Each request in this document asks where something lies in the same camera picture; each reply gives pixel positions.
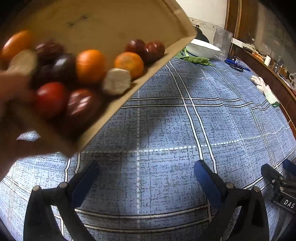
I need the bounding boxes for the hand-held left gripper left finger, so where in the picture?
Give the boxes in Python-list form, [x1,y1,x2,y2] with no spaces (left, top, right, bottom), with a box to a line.
[23,160,100,241]

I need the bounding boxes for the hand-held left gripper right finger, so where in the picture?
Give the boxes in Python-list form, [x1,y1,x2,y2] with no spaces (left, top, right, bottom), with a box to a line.
[194,159,270,241]

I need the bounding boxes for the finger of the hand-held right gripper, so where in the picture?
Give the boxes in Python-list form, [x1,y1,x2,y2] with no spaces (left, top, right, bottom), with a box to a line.
[261,164,296,191]
[283,159,296,173]

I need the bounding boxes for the large red jujube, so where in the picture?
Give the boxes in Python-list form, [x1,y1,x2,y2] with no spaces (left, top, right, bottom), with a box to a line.
[66,89,102,126]

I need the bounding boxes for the cardboard box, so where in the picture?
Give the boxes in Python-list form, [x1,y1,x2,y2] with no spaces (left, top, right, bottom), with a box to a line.
[0,0,198,154]

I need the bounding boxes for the person's right hand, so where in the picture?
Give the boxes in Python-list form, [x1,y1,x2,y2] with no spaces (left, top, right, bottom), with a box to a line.
[0,69,77,180]

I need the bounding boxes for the blue plaid blanket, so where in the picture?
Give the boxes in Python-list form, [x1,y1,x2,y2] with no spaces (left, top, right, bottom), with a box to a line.
[0,58,291,241]

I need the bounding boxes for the white glove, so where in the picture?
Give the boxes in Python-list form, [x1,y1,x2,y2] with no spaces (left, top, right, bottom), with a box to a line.
[251,75,280,107]

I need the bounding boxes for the white plastic bag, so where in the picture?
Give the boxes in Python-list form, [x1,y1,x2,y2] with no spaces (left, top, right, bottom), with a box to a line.
[287,72,296,90]

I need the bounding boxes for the wooden side table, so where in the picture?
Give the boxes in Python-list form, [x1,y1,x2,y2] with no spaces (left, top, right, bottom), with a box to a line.
[231,43,296,130]

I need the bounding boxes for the red cherry tomato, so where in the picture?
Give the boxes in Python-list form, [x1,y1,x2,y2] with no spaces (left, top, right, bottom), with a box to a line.
[36,82,70,119]

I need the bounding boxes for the beige foam chunk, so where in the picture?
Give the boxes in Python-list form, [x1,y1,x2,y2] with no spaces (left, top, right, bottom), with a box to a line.
[102,68,132,96]
[7,49,38,76]

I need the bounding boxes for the blue scissors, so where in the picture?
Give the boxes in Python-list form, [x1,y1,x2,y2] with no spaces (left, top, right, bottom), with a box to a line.
[224,57,251,73]

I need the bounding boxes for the orange mandarin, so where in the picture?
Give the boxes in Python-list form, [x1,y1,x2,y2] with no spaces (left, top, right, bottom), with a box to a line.
[76,49,107,84]
[0,30,34,63]
[114,52,144,79]

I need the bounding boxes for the dark plum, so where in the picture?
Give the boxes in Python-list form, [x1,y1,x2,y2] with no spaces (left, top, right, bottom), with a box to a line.
[32,53,78,90]

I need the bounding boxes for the green cloth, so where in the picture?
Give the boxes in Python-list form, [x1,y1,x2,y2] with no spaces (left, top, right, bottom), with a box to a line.
[177,47,216,67]

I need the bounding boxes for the white flat box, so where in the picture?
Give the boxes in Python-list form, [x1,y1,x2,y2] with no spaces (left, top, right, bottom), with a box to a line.
[231,37,249,47]

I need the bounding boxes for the white bowl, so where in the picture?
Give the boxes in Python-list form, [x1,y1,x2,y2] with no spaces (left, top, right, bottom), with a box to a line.
[186,39,221,59]

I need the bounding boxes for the clear plastic jug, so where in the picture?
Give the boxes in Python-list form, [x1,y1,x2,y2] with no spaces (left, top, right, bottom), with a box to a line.
[213,28,233,59]

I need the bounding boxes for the wooden door frame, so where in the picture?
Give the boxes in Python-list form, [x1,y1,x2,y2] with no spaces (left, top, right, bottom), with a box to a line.
[225,0,258,44]

